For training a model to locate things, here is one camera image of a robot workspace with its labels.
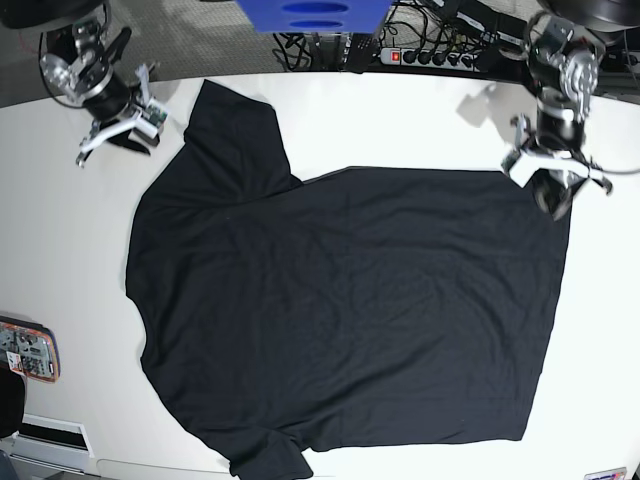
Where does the black chair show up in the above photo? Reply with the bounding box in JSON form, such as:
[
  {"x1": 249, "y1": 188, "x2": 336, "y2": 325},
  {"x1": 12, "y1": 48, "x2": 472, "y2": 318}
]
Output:
[{"x1": 0, "y1": 368, "x2": 26, "y2": 439}]

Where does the sticker label card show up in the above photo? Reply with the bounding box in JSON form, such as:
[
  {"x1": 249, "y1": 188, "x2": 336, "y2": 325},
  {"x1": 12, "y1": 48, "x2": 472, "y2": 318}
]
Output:
[{"x1": 584, "y1": 467, "x2": 627, "y2": 480}]

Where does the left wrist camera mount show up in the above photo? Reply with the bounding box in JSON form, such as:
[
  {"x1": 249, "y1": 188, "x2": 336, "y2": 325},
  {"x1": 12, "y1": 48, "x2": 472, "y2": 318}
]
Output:
[{"x1": 501, "y1": 114, "x2": 613, "y2": 195}]

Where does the blue plastic box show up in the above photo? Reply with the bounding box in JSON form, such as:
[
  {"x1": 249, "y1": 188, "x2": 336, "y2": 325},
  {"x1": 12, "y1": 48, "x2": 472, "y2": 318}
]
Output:
[{"x1": 237, "y1": 0, "x2": 392, "y2": 33}]

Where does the black power adapter box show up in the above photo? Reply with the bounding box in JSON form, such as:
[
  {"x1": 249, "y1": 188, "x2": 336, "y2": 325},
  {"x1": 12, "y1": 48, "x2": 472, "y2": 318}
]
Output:
[{"x1": 468, "y1": 11, "x2": 527, "y2": 50}]

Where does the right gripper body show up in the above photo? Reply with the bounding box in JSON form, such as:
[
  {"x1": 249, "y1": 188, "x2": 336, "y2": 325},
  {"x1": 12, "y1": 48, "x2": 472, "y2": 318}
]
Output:
[{"x1": 82, "y1": 72, "x2": 132, "y2": 122}]

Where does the black T-shirt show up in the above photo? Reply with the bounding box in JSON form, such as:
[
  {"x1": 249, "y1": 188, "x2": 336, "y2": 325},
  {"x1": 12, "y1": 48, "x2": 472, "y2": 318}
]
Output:
[{"x1": 125, "y1": 81, "x2": 570, "y2": 479}]

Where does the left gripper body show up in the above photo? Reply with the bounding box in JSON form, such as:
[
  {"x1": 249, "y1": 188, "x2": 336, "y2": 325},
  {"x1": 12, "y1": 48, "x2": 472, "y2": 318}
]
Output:
[{"x1": 534, "y1": 110, "x2": 585, "y2": 152}]

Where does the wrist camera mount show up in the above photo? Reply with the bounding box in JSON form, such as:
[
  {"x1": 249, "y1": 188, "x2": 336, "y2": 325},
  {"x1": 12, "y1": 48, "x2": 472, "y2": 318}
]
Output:
[
  {"x1": 501, "y1": 114, "x2": 613, "y2": 195},
  {"x1": 76, "y1": 63, "x2": 169, "y2": 168}
]

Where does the white power strip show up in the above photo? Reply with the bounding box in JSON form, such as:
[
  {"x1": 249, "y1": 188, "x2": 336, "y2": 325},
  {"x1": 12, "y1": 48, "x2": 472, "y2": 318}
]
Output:
[{"x1": 379, "y1": 47, "x2": 479, "y2": 72}]

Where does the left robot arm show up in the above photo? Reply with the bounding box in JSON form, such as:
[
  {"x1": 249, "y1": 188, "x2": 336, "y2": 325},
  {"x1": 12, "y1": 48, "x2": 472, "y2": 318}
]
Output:
[{"x1": 524, "y1": 11, "x2": 612, "y2": 221}]

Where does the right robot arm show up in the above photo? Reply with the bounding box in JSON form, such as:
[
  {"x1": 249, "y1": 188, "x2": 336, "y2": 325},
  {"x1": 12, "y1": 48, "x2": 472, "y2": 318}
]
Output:
[{"x1": 38, "y1": 1, "x2": 168, "y2": 167}]

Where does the black remote control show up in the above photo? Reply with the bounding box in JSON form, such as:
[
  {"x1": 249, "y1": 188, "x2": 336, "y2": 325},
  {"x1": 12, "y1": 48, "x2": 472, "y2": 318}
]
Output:
[{"x1": 343, "y1": 33, "x2": 377, "y2": 74}]

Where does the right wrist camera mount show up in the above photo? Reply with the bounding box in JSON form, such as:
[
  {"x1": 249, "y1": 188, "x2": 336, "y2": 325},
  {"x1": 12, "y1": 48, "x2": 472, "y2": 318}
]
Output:
[{"x1": 76, "y1": 63, "x2": 169, "y2": 168}]

